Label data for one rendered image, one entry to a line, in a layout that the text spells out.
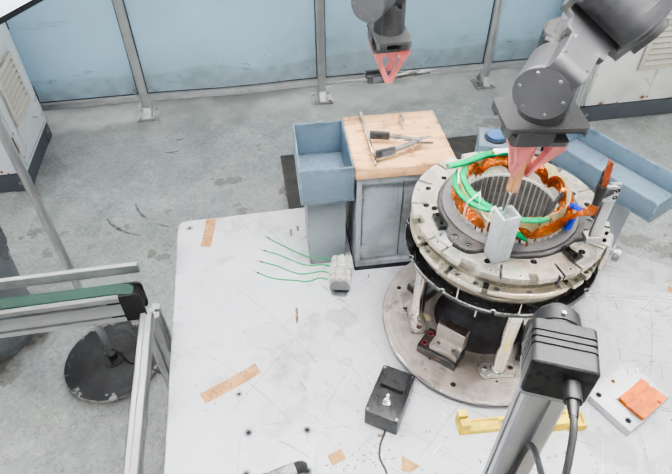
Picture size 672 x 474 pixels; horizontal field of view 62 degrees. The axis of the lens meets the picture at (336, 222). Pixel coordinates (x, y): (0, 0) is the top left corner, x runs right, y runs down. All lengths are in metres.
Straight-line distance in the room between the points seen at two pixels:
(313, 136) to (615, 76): 2.35
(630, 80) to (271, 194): 1.99
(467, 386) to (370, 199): 0.40
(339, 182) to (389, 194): 0.11
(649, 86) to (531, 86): 2.93
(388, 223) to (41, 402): 1.44
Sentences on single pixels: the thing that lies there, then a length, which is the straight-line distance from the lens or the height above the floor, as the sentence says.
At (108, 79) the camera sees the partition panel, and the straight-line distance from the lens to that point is 3.33.
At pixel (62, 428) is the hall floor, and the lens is 2.12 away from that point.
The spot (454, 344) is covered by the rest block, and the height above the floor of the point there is 0.84.
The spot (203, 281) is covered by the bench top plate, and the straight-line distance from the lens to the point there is 1.27.
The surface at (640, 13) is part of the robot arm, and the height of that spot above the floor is 1.50.
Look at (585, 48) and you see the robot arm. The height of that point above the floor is 1.47.
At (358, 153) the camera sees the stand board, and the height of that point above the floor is 1.07.
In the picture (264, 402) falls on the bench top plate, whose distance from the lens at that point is 1.07.
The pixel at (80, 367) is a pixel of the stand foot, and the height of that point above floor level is 0.02.
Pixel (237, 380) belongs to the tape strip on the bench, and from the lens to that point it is 1.10.
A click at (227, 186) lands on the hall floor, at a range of 2.76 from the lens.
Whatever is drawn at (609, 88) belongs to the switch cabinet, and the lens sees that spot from 3.37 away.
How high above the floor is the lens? 1.71
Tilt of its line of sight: 43 degrees down
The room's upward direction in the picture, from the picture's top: 1 degrees counter-clockwise
